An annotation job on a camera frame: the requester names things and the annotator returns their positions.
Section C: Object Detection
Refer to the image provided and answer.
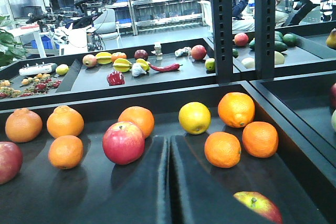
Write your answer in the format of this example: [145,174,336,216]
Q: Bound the yellow starfruit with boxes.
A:
[113,58,132,73]
[136,58,150,72]

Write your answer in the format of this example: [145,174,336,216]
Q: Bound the yellow orange right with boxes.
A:
[178,102,211,135]

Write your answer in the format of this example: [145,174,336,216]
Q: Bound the black upright post left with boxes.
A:
[212,0,233,83]

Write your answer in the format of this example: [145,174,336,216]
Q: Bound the red bell pepper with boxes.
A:
[107,71,125,86]

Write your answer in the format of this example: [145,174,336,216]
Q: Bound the small orange right lower left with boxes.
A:
[204,132,242,168]

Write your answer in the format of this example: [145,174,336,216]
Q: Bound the orange tangerine knobbed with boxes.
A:
[47,105,85,138]
[5,108,43,143]

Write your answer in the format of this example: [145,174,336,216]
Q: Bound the orange tangerine knobbed left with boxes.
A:
[5,108,43,143]

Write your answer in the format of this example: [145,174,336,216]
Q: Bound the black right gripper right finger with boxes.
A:
[169,135,270,223]

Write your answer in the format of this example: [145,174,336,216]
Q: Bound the small orange middle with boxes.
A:
[48,135,83,169]

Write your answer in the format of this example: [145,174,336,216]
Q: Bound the pink red apple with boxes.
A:
[1,141,23,185]
[102,121,145,165]

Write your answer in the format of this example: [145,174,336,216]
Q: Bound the small orange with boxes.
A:
[242,121,279,158]
[48,135,83,169]
[204,132,242,168]

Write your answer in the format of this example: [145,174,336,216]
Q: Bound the green potted plant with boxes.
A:
[1,15,26,67]

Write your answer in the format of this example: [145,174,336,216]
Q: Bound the yellow starfruit left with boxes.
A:
[113,58,132,73]

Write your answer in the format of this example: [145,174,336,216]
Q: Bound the yellow starfruit right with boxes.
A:
[136,58,150,72]

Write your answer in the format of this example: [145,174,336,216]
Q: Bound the pink red apple left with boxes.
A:
[1,141,23,185]

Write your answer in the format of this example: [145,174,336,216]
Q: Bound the black upright post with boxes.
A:
[255,0,275,79]
[212,0,233,83]

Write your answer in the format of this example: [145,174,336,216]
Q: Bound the orange behind middle apple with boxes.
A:
[118,106,155,138]

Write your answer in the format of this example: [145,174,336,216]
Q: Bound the white scale device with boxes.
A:
[19,62,58,76]

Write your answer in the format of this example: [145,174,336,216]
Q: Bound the dark purple plum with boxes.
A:
[134,49,148,60]

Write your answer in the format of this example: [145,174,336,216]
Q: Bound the white garlic bulb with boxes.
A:
[132,63,146,77]

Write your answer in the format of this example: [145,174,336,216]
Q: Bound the pink red apple middle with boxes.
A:
[102,121,145,165]

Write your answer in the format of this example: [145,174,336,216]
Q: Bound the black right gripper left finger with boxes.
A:
[86,136,168,223]

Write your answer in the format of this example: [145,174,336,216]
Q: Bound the dark red apple back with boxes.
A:
[233,191,283,223]

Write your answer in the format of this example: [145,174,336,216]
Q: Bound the large orange far right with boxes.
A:
[217,92,255,128]

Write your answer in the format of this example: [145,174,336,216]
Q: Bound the red chili pepper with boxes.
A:
[149,63,182,72]

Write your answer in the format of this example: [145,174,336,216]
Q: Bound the black upright post right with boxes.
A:
[255,0,275,79]

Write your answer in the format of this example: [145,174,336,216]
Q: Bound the red apple in right bin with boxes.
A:
[330,83,336,109]

